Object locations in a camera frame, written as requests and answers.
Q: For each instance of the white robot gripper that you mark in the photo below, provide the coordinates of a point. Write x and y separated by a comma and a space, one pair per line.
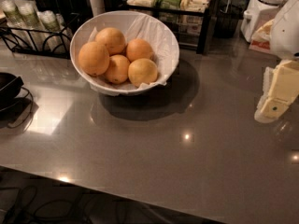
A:
286, 32

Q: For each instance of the sleeved cup stack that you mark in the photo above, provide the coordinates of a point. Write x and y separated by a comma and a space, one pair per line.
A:
31, 20
53, 25
15, 22

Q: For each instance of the orange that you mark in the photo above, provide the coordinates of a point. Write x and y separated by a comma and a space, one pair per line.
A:
117, 71
93, 58
138, 48
113, 39
142, 71

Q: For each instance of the green tea packets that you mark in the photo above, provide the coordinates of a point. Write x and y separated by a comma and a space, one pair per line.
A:
168, 4

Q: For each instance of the black condiment shelf rack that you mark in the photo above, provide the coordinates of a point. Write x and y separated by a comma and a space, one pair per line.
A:
201, 47

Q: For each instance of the right sleeved cup stack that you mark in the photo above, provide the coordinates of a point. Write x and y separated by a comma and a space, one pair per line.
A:
53, 25

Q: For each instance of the white appliance with plates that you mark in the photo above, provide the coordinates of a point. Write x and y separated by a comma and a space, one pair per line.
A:
259, 12

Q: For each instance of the black bowl on stand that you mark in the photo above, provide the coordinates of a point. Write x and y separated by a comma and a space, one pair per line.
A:
10, 87

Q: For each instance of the black wire stand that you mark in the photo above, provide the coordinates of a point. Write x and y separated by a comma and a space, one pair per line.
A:
16, 113

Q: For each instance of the black wire cup rack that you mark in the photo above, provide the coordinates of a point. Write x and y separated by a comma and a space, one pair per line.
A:
12, 44

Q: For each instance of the red white paper box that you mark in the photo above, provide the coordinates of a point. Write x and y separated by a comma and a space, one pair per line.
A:
260, 40

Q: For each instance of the left sleeved cup stack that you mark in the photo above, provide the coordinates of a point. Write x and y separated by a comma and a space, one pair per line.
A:
15, 22

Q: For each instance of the white bowl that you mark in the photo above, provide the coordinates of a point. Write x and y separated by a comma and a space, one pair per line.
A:
154, 27

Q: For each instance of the white cylindrical cup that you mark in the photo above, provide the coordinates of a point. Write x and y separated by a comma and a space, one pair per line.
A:
98, 7

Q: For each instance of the middle sleeved cup stack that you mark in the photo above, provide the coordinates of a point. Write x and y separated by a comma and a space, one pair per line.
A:
31, 20

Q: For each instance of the white paper bowl liner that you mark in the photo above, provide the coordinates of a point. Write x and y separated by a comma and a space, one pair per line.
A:
162, 42

